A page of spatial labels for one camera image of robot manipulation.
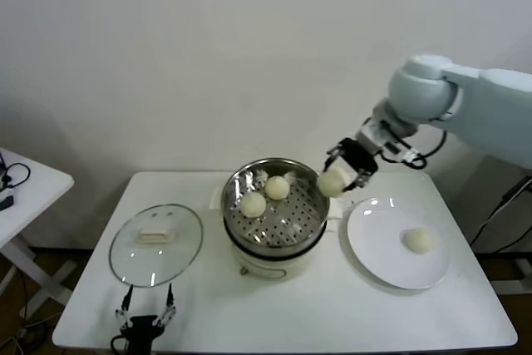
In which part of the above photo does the white floor cable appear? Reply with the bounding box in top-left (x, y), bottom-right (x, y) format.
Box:
top-left (7, 319), bottom-right (51, 355)

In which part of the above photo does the glass pot lid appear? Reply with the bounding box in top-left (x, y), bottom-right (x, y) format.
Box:
top-left (109, 203), bottom-right (205, 288)

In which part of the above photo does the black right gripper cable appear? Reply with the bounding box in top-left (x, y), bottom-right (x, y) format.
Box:
top-left (409, 129), bottom-right (448, 170)

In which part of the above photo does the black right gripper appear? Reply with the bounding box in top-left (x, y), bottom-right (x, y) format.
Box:
top-left (324, 138), bottom-right (380, 195)

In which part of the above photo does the white furniture foot frame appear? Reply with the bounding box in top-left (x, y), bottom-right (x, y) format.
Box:
top-left (492, 257), bottom-right (532, 295)

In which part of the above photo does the black power cable with adapter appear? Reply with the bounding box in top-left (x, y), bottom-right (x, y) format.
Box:
top-left (471, 178), bottom-right (532, 254)

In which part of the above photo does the black cable with plug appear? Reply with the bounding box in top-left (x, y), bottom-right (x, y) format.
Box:
top-left (0, 149), bottom-right (32, 190)

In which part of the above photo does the white round plate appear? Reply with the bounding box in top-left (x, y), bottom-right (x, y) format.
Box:
top-left (347, 196), bottom-right (452, 291)

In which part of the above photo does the cream electric cooker base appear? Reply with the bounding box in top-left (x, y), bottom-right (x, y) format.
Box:
top-left (224, 215), bottom-right (345, 283)

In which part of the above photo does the white steamed baozi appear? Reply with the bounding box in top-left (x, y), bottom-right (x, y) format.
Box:
top-left (318, 166), bottom-right (351, 198)
top-left (264, 175), bottom-right (291, 200)
top-left (241, 192), bottom-right (267, 219)
top-left (403, 228), bottom-right (436, 255)

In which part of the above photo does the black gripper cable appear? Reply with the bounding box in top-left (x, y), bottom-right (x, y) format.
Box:
top-left (409, 129), bottom-right (448, 170)
top-left (109, 331), bottom-right (128, 353)

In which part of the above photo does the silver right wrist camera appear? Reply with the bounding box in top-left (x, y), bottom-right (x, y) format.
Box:
top-left (388, 142), bottom-right (419, 164)

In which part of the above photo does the stainless steel steamer basket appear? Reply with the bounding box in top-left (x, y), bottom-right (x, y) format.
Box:
top-left (207, 158), bottom-right (345, 253)

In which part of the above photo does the white side table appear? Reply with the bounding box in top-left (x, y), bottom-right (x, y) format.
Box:
top-left (0, 145), bottom-right (79, 323)

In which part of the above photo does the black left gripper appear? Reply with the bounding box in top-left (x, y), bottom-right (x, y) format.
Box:
top-left (115, 283), bottom-right (176, 355)

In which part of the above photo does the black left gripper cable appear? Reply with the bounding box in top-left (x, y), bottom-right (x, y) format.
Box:
top-left (109, 331), bottom-right (128, 353)

